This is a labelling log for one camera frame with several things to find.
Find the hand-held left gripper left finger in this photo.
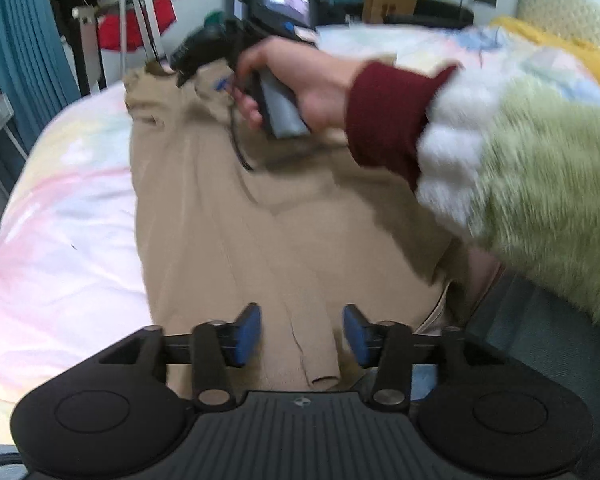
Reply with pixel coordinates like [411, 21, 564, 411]
[96, 303, 262, 411]

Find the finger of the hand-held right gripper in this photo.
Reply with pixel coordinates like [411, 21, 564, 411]
[213, 75, 241, 102]
[169, 26, 231, 88]

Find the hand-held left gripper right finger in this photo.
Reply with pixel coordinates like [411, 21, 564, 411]
[342, 303, 502, 409]

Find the beige sweater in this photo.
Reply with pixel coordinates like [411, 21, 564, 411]
[123, 58, 463, 392]

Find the person's right forearm fluffy sleeve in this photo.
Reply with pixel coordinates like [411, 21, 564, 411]
[345, 60, 600, 336]

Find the person's right hand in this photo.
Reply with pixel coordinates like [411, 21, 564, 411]
[232, 36, 362, 134]

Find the red cloth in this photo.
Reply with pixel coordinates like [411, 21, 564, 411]
[98, 0, 177, 53]

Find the brown cardboard box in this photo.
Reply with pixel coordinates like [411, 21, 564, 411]
[363, 0, 418, 24]

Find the pastel patterned bed blanket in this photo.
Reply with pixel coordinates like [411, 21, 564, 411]
[0, 22, 600, 446]

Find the yellow pillow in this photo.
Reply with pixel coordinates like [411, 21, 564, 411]
[490, 15, 600, 108]

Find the cream textured cushion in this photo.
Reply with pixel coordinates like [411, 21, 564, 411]
[516, 0, 600, 56]

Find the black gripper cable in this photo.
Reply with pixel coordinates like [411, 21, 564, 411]
[227, 102, 348, 173]

